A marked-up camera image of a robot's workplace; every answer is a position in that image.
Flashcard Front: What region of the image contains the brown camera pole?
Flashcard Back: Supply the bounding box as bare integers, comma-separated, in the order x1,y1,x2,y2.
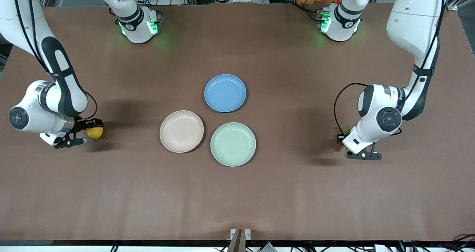
227,229,246,252

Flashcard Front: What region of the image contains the silver camera mount bracket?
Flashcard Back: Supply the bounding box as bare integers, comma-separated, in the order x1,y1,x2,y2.
230,229,252,240

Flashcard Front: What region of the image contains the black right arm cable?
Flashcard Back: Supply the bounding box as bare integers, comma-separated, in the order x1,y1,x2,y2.
12,0,98,121

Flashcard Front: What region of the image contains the pink plate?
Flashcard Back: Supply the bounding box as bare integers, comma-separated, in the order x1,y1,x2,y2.
160,110,204,153

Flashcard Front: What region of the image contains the light green plate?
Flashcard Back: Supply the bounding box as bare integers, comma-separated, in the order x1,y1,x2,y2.
210,122,257,167

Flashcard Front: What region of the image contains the yellow lemon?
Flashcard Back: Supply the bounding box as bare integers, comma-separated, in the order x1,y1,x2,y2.
86,126,104,140

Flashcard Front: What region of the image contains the blue plate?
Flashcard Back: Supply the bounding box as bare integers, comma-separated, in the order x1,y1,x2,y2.
204,74,247,113

